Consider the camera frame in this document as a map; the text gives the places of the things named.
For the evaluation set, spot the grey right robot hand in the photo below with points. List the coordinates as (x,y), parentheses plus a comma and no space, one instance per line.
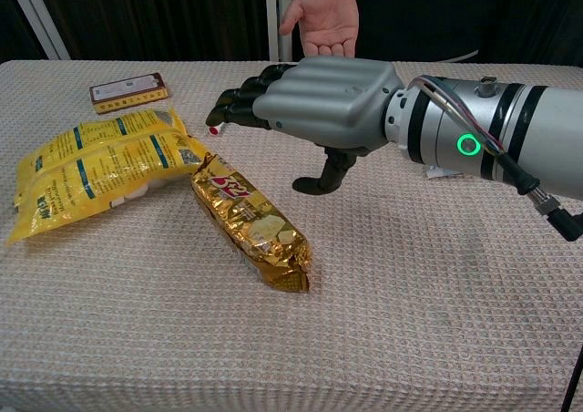
(319,106)

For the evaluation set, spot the small red white object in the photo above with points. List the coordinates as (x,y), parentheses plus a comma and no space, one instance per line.
(216,130)

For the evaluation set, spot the beige waffle-weave tablecloth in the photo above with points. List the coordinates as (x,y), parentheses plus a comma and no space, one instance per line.
(291,266)

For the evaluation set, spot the person's open bare hand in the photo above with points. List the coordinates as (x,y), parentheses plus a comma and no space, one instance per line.
(325,17)

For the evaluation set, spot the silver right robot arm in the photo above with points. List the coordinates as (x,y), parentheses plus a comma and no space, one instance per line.
(510,129)

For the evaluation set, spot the white metal frame post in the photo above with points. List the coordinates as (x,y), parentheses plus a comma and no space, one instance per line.
(278,17)

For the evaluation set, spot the yellow printed snack bag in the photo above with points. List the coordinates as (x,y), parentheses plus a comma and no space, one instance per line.
(100,175)

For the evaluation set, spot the white paper scrap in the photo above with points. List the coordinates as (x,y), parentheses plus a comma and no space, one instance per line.
(435,172)

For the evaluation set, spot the person's dark-clothed torso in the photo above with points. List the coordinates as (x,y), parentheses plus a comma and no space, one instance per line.
(455,15)

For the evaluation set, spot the brown yellow flat box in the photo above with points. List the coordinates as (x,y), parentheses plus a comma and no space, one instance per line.
(129,93)

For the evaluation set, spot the gold foil snack pack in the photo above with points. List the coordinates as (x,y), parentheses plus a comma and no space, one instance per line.
(255,220)

